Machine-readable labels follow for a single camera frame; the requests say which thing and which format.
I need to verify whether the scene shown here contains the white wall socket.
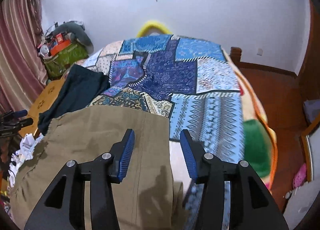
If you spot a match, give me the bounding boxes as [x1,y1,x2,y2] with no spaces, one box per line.
[257,48,263,56]

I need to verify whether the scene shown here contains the yellow foam bed rail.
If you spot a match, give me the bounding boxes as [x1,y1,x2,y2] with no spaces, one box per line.
[136,20,172,38]

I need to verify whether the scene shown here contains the khaki olive shorts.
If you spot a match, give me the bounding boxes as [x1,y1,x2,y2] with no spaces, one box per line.
[10,106,185,229]

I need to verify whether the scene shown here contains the blue patchwork bedspread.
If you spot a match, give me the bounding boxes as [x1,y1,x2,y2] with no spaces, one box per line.
[80,34,251,230]

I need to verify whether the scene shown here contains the grey plush toy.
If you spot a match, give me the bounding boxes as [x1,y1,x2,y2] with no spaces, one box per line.
[52,21,94,54]

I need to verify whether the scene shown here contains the green patterned storage bag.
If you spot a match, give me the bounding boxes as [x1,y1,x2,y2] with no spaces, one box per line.
[43,42,88,79]

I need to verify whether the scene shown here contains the orange red box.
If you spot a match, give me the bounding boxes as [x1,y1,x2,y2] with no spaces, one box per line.
[49,33,71,56]

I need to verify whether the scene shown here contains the striped pink curtain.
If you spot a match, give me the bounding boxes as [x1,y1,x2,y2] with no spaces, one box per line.
[1,0,48,113]

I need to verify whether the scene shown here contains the dark navy folded garment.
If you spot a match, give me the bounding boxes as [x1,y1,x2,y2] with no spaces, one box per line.
[37,64,110,135]

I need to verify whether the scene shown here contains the pink slipper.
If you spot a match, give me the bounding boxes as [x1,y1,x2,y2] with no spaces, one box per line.
[292,163,307,189]

